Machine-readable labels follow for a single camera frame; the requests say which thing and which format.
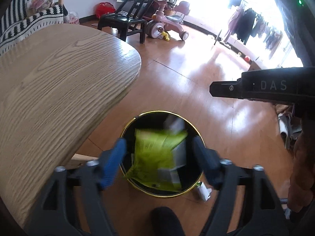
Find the small cardboard box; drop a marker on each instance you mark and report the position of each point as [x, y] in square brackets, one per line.
[254, 66]

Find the yellow toy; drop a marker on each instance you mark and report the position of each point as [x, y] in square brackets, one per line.
[166, 36]

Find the grey white shoes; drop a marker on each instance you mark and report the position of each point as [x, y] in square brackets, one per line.
[286, 130]

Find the clear plastic bag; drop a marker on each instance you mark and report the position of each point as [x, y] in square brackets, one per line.
[71, 18]

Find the black wooden chair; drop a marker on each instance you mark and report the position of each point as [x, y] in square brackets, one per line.
[118, 19]

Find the small white crumpled wrapper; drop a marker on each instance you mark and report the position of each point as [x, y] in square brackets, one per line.
[203, 190]

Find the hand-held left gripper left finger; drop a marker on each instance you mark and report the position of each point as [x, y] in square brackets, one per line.
[114, 163]

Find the light wooden table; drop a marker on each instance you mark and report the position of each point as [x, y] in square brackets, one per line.
[61, 78]

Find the green snack packet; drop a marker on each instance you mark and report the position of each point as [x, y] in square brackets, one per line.
[152, 157]

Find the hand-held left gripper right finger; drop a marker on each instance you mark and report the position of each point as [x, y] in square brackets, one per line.
[205, 161]

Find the pink toy pile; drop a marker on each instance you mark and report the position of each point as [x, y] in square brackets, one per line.
[41, 0]

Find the brown cardboard box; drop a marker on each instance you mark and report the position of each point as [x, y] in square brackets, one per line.
[284, 109]

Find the white packet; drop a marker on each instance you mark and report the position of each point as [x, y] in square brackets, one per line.
[174, 124]

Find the red ball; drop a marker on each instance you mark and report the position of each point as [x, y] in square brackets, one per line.
[247, 59]

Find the clothes rack with garments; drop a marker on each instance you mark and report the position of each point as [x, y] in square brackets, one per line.
[248, 24]

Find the black gold-rimmed trash bin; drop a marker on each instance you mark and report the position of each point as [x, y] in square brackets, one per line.
[147, 119]

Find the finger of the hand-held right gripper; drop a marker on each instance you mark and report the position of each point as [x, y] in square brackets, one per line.
[225, 89]

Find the red bag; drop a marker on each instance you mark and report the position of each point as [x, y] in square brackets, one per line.
[104, 9]

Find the person's black socked foot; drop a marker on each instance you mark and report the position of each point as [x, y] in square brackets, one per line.
[167, 222]

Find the pink tricycle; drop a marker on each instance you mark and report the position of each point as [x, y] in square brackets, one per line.
[169, 22]

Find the person's right hand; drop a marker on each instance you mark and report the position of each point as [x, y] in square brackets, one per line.
[304, 172]

